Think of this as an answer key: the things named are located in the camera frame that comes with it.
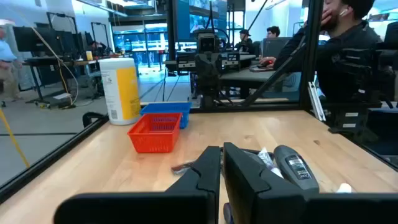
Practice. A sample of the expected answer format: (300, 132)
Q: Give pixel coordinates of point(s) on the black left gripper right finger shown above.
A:
(248, 193)

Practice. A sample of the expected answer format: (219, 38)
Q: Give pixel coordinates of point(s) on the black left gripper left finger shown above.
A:
(208, 174)

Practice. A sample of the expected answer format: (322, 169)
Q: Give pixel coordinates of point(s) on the grey comb sachet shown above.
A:
(182, 168)

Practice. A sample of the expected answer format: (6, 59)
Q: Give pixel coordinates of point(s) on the dark blue sachet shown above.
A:
(227, 214)

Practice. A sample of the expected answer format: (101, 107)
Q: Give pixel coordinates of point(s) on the clear small tube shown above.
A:
(268, 160)

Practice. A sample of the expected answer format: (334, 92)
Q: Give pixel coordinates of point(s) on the black remote-like device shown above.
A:
(295, 169)

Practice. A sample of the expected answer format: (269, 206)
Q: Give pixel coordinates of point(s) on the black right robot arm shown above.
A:
(207, 99)

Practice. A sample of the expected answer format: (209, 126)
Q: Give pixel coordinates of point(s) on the person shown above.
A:
(7, 62)
(342, 56)
(245, 42)
(273, 32)

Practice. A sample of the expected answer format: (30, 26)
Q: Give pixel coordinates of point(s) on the blue plastic basket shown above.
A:
(169, 108)

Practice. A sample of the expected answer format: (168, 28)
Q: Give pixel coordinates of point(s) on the red plastic basket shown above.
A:
(154, 137)

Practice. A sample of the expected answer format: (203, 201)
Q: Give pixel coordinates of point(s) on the grey laptop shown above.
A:
(275, 46)

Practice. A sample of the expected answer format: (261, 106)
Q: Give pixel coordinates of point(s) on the white yellow wipes canister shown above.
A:
(119, 93)

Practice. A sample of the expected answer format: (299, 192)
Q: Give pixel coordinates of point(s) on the yellow cup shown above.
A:
(89, 55)

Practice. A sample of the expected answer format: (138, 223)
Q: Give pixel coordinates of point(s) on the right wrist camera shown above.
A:
(208, 43)

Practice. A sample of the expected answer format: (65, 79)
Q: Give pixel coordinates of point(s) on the silver base bracket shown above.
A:
(316, 101)

